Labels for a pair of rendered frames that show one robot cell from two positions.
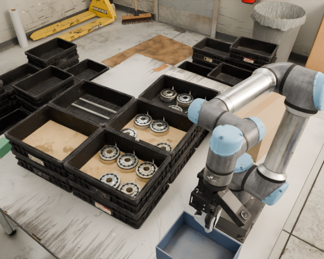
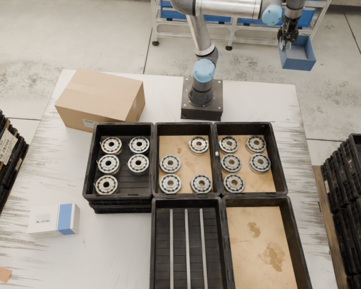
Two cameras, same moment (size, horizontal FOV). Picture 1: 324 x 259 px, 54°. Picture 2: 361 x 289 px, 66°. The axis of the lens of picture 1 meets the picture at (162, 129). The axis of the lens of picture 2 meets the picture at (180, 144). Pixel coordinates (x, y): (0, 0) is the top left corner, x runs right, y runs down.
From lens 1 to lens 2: 1.74 m
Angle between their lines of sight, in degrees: 71
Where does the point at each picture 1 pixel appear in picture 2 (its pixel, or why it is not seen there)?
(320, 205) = not seen: hidden behind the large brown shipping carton
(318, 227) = not seen: hidden behind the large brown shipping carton
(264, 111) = (105, 88)
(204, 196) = (295, 28)
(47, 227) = (307, 206)
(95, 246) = (289, 163)
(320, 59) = not seen: outside the picture
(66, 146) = (253, 236)
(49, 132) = (251, 276)
